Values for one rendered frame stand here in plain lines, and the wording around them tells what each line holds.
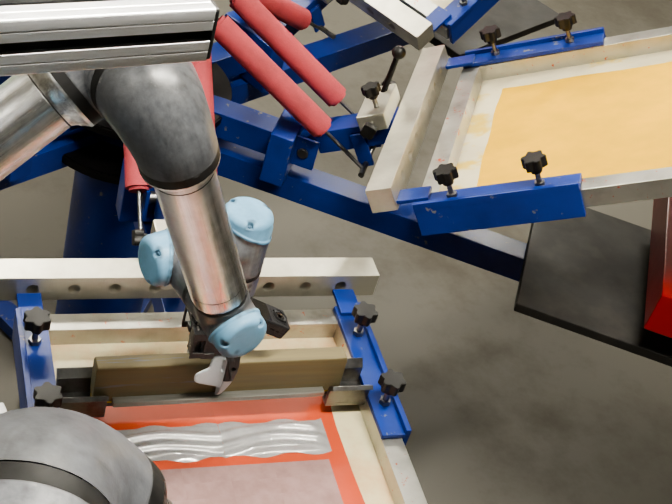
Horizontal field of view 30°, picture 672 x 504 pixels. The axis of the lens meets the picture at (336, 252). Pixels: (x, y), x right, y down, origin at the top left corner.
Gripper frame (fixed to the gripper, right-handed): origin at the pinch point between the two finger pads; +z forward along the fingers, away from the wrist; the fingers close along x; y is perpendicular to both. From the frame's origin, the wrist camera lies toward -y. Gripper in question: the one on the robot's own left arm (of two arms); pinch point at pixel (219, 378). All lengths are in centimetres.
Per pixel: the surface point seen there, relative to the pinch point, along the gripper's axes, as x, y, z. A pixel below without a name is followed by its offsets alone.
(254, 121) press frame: -71, -22, 0
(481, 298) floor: -121, -130, 102
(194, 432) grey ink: 5.5, 4.1, 6.4
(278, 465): 12.6, -8.4, 7.1
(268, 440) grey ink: 7.7, -7.8, 6.7
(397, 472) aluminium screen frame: 18.2, -26.1, 3.6
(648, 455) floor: -56, -158, 102
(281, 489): 17.3, -7.7, 7.1
